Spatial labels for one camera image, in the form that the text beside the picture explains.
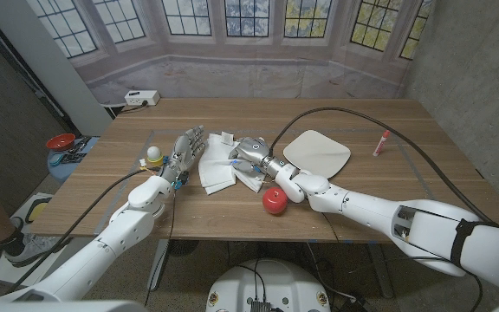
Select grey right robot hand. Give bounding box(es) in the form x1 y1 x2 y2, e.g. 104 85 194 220
228 137 283 175

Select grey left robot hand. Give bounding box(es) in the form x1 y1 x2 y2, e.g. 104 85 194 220
159 125 208 184

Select white cloth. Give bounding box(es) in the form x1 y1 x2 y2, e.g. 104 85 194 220
197 131 266 196

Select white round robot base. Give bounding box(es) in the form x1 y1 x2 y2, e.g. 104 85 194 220
204 258 332 312

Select red apple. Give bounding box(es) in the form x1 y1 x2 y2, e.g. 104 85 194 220
262 186 289 216

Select cream square dish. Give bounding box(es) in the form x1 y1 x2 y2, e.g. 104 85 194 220
282 129 352 179

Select black hand tools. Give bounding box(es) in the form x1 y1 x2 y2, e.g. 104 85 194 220
60 137 91 166

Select white ball on yellow base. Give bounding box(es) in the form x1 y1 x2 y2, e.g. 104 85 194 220
146 146 165 168

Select white power strip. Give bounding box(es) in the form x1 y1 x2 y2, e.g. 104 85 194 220
124 89 161 107

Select printed window backdrop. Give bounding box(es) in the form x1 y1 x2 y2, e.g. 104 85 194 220
23 0 437 106

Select grey table leg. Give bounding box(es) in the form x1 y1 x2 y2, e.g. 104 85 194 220
146 238 172 292
366 242 395 299

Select blue round stool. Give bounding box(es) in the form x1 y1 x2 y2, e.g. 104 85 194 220
47 136 100 184

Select red bowl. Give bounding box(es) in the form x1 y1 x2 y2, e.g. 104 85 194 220
45 133 77 152

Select red capped white marker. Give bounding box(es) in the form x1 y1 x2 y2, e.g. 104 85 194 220
373 129 392 158

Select white floor mat yellow print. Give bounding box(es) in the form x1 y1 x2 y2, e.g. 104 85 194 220
0 192 58 287

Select grey sneaker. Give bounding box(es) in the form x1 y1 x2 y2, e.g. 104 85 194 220
3 232 72 269

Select white robot torso edge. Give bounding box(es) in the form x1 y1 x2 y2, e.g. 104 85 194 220
0 299 149 312

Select black power cord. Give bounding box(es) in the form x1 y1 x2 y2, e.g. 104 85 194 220
113 100 150 118

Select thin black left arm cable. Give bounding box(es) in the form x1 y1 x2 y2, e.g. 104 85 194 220
144 185 178 307

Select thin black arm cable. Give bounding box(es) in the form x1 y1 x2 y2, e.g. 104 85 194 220
321 211 341 244
144 185 178 307

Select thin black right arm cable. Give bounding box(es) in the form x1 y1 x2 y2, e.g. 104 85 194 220
321 211 341 244

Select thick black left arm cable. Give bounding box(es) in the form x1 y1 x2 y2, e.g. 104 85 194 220
4 166 164 296

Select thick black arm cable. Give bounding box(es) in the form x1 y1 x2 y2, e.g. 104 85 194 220
269 107 499 227
4 166 164 296

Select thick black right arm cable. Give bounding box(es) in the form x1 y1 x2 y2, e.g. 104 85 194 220
269 107 499 227

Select dark perforated wall panel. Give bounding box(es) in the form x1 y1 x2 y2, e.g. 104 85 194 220
0 8 75 217

